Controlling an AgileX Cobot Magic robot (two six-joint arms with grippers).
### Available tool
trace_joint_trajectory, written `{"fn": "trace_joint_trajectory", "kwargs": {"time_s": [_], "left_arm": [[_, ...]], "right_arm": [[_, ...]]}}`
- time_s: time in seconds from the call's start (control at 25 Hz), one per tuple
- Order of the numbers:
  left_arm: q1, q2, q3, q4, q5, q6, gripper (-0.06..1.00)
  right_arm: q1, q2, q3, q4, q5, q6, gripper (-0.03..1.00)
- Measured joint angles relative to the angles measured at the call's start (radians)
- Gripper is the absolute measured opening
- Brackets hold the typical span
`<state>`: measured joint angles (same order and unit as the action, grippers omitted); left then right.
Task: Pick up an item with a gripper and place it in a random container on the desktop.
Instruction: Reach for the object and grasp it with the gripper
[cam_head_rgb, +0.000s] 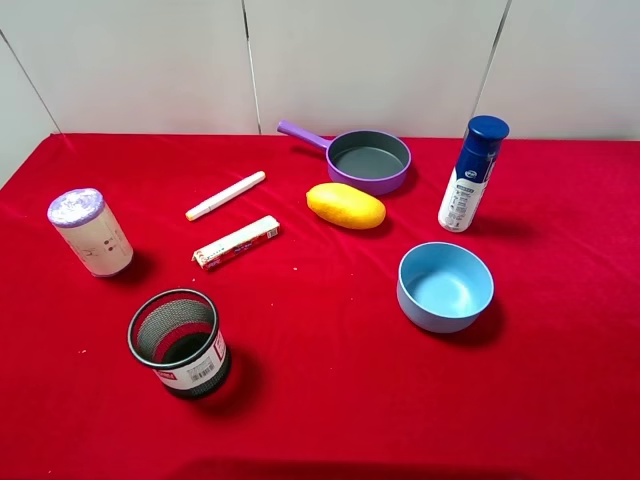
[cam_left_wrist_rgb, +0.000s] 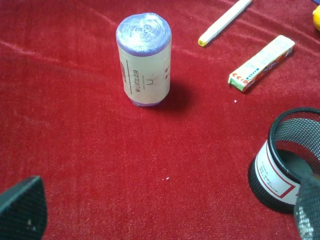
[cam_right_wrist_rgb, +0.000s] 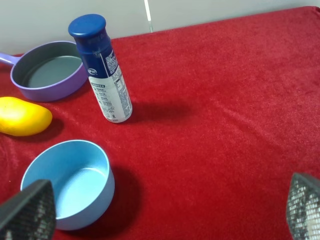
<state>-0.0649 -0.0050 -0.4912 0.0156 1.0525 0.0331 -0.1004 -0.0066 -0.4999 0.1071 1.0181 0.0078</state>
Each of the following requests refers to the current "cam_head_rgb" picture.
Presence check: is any blue and white bottle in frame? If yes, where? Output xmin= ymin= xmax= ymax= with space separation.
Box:
xmin=437 ymin=115 xmax=510 ymax=232

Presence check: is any yellow mango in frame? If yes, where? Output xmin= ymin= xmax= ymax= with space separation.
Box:
xmin=306 ymin=182 xmax=386 ymax=230

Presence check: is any red and white small box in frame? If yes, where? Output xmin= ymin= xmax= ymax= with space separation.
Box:
xmin=192 ymin=215 xmax=280 ymax=271

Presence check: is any purple toy frying pan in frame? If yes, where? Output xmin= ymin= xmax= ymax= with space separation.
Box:
xmin=277 ymin=121 xmax=412 ymax=196

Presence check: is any white marker pen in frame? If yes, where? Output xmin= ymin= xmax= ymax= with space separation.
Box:
xmin=185 ymin=171 xmax=266 ymax=222

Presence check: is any light blue bowl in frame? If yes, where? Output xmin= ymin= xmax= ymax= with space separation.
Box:
xmin=396 ymin=242 xmax=495 ymax=334

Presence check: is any red tablecloth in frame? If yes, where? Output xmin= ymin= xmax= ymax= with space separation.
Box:
xmin=1 ymin=134 xmax=639 ymax=479

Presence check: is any black mesh pen holder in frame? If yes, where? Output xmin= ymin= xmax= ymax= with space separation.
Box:
xmin=127 ymin=288 xmax=232 ymax=399

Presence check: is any purple garbage bag roll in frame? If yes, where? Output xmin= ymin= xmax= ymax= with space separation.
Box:
xmin=47 ymin=188 xmax=133 ymax=277

